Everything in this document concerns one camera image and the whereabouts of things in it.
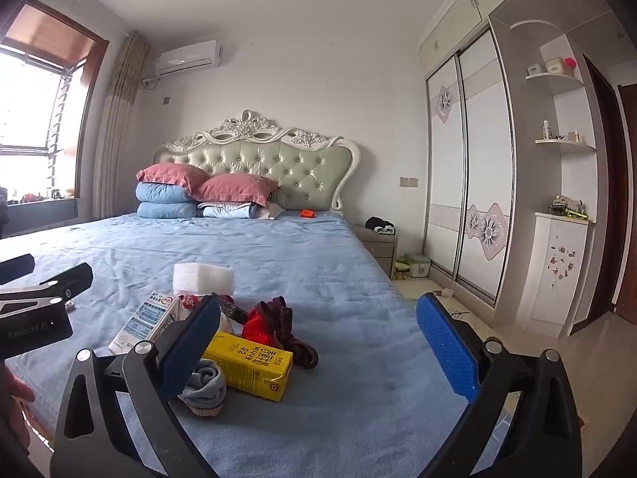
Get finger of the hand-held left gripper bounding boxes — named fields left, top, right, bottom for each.
left=0, top=262, right=94, bottom=315
left=0, top=254, right=35, bottom=286

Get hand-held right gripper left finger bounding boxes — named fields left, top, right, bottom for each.
left=50, top=293, right=223, bottom=478

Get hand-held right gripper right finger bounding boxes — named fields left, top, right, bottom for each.
left=415, top=293, right=584, bottom=478

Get grey sock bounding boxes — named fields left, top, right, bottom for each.
left=178, top=358, right=228, bottom=417

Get white and blue drink carton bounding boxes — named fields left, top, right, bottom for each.
left=108, top=291, right=183, bottom=355

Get yellow drink carton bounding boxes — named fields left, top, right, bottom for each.
left=201, top=329, right=294, bottom=402

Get maroon cloth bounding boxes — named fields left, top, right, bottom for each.
left=258, top=296, right=320, bottom=370

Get person's left hand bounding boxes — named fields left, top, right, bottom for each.
left=0, top=363, right=37, bottom=459

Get red snack packet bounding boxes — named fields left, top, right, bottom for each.
left=176, top=294, right=234, bottom=312

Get black foam piece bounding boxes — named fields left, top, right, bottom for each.
left=218, top=296, right=250, bottom=325

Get white foam block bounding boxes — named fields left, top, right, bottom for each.
left=173, top=262, right=236, bottom=298

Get green and white storage box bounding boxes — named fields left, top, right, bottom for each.
left=404, top=253, right=432, bottom=278

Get folded blue quilt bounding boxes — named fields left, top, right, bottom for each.
left=136, top=182, right=197, bottom=206
left=137, top=202, right=199, bottom=219

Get grey nightstand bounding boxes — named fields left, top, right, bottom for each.
left=353, top=224, right=399, bottom=278

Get white corner cabinet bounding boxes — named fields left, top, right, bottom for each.
left=515, top=212, right=596, bottom=338

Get dark cloth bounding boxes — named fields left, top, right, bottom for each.
left=365, top=216, right=397, bottom=236

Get bed with tufted headboard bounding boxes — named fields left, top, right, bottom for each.
left=0, top=110, right=501, bottom=478

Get folded patterned blanket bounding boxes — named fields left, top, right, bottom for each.
left=197, top=202, right=270, bottom=220

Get pink pillow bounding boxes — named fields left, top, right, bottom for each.
left=191, top=174, right=279, bottom=208
left=137, top=163, right=211, bottom=196

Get beige curtain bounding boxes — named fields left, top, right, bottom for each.
left=94, top=34, right=150, bottom=221

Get clutter of small tools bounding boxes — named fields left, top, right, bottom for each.
left=547, top=194, right=589, bottom=220

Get white sliding door wardrobe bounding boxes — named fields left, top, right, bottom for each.
left=418, top=0, right=620, bottom=340

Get dark wooden door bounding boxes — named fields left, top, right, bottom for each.
left=571, top=54, right=637, bottom=335

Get white air conditioner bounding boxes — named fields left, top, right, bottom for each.
left=153, top=41, right=223, bottom=78

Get window with wooden frame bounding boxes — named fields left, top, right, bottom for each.
left=0, top=0, right=109, bottom=206

